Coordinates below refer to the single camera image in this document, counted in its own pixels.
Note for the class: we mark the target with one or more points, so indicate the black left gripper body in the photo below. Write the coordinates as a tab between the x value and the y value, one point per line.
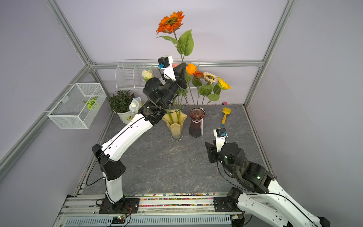
179	79

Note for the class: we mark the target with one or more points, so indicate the yellow sunflower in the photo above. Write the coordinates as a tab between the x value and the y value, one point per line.
220	86

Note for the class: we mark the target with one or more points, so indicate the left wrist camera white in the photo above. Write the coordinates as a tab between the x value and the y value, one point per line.
165	64

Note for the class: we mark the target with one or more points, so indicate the dark red glass vase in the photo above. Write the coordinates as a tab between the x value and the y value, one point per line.
197	117

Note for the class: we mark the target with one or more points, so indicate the yellow ruffled glass vase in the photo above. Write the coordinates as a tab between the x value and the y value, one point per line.
175	120

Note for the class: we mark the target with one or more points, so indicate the white wire side basket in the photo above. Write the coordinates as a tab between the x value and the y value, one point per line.
79	106

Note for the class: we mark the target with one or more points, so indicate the orange rose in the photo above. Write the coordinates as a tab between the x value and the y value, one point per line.
190	70

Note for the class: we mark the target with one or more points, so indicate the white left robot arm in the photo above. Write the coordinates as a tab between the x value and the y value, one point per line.
160	97

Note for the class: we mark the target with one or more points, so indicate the white wire wall shelf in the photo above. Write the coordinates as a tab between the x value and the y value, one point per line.
128	72

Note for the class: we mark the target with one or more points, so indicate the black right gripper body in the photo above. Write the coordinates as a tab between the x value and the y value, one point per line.
214	155

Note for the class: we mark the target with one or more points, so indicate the cream white rose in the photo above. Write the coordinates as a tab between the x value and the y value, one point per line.
147	74

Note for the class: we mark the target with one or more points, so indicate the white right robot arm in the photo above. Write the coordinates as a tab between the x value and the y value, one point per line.
258	192

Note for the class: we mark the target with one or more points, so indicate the potted green plant white pot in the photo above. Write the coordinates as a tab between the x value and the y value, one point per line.
120	102

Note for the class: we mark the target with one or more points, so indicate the yellow toy shovel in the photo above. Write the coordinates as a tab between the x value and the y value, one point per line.
226	111

